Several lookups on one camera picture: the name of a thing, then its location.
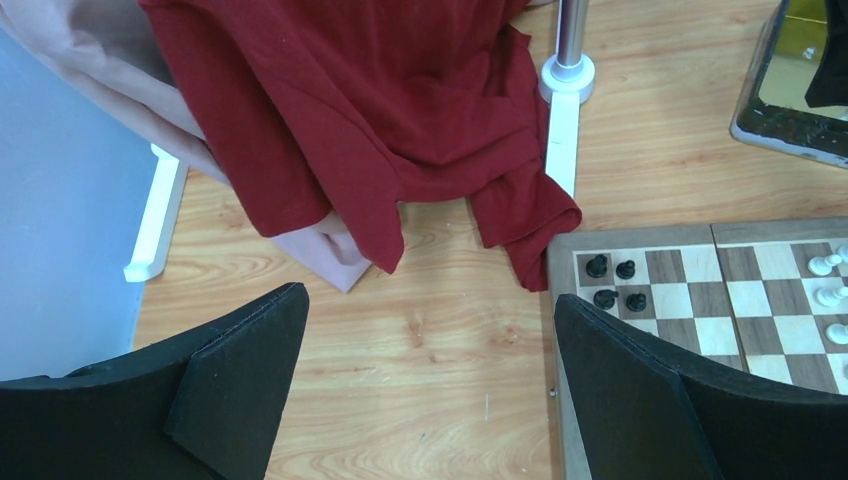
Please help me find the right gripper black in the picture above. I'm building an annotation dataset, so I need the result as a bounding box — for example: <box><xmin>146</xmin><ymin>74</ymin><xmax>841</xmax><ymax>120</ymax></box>
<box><xmin>805</xmin><ymin>0</ymin><xmax>847</xmax><ymax>108</ymax></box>

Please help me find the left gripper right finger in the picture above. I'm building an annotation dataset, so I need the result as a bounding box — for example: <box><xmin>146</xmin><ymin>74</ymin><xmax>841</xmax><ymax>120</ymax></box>
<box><xmin>554</xmin><ymin>294</ymin><xmax>847</xmax><ymax>479</ymax></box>

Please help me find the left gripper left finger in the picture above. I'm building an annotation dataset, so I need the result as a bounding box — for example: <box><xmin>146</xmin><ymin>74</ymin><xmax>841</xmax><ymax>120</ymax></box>
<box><xmin>67</xmin><ymin>283</ymin><xmax>309</xmax><ymax>479</ymax></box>

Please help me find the yellow metal tin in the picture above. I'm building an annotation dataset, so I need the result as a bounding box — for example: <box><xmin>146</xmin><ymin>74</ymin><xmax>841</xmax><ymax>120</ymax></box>
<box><xmin>730</xmin><ymin>1</ymin><xmax>847</xmax><ymax>169</ymax></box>

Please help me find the white pawn chess piece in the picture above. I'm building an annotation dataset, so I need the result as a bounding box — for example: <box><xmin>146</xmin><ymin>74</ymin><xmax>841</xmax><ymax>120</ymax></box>
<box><xmin>807</xmin><ymin>254</ymin><xmax>843</xmax><ymax>276</ymax></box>
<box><xmin>813</xmin><ymin>286</ymin><xmax>848</xmax><ymax>307</ymax></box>
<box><xmin>825</xmin><ymin>323</ymin><xmax>848</xmax><ymax>345</ymax></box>

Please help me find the black chess pieces row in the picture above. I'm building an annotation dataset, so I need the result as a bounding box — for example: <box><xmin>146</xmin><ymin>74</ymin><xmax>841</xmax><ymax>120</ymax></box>
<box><xmin>577</xmin><ymin>250</ymin><xmax>654</xmax><ymax>319</ymax></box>

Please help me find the wooden chess board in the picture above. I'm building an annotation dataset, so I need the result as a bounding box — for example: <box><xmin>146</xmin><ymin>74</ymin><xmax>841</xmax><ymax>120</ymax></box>
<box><xmin>548</xmin><ymin>217</ymin><xmax>847</xmax><ymax>479</ymax></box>

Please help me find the white rack base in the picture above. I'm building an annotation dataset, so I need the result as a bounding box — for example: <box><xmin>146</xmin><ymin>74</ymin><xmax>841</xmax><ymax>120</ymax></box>
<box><xmin>539</xmin><ymin>54</ymin><xmax>596</xmax><ymax>197</ymax></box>

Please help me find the metal rack pole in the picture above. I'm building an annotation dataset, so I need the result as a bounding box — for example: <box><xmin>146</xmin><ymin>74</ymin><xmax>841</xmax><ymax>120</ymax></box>
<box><xmin>556</xmin><ymin>0</ymin><xmax>589</xmax><ymax>68</ymax></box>

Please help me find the red t-shirt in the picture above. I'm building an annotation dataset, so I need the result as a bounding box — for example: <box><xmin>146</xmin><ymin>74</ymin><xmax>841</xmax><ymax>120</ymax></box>
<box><xmin>141</xmin><ymin>1</ymin><xmax>582</xmax><ymax>292</ymax></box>

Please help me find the pink garment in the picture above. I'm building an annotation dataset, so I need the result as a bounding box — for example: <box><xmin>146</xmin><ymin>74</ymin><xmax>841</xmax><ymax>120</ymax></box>
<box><xmin>0</xmin><ymin>0</ymin><xmax>372</xmax><ymax>294</ymax></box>

